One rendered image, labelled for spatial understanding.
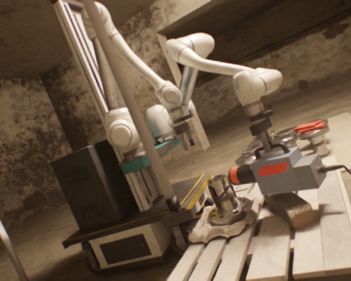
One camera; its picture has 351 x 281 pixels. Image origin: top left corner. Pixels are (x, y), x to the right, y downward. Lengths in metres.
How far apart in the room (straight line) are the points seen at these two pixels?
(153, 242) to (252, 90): 1.03
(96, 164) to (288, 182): 1.13
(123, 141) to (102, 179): 0.51
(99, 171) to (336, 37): 9.48
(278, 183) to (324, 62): 9.24
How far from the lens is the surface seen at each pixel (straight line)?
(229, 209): 1.68
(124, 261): 1.97
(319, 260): 1.19
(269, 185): 1.46
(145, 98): 6.04
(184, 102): 2.12
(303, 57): 10.53
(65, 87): 7.28
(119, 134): 1.44
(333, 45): 10.58
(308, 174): 1.36
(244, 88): 1.38
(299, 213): 1.38
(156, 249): 1.82
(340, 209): 1.43
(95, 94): 1.92
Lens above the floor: 0.79
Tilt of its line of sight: 4 degrees down
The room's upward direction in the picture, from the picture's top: 22 degrees counter-clockwise
